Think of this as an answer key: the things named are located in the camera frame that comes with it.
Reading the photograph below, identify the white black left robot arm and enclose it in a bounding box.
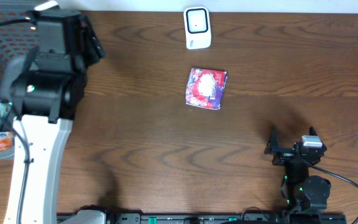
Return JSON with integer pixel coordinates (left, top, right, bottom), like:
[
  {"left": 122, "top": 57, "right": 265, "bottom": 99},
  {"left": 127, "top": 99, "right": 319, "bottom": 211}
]
[{"left": 4, "top": 1, "right": 105, "bottom": 223}]

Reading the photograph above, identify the red purple noodle packet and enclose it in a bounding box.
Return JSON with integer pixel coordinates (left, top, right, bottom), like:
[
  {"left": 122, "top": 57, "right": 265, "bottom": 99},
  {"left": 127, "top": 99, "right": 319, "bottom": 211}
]
[{"left": 185, "top": 68, "right": 227, "bottom": 110}]

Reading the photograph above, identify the orange tissue box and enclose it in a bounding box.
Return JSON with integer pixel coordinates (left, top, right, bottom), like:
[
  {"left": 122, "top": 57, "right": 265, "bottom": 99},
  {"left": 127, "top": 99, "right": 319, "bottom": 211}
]
[{"left": 0, "top": 131, "right": 14, "bottom": 151}]

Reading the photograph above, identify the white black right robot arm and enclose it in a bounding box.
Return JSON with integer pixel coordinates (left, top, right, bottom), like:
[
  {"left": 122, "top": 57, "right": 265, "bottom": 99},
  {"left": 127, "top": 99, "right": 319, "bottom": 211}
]
[{"left": 264, "top": 127, "right": 331, "bottom": 212}]

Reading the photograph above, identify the white barcode scanner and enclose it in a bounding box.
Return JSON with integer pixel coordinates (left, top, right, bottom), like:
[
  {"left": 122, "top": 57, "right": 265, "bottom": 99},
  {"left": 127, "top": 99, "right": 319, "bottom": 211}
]
[{"left": 183, "top": 6, "right": 212, "bottom": 50}]

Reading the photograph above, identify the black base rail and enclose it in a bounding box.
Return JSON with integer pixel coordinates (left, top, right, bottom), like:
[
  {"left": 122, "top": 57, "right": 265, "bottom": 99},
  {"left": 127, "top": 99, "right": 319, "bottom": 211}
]
[{"left": 106, "top": 212, "right": 347, "bottom": 224}]

